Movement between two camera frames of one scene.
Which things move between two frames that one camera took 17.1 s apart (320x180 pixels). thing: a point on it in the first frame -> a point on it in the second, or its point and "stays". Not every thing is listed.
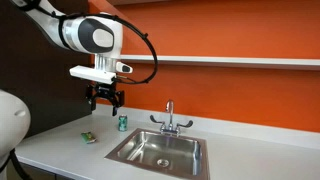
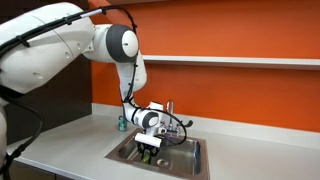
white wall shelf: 222,60 stays
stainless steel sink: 168,153 stays
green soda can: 122,123 stays
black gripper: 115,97 -> 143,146
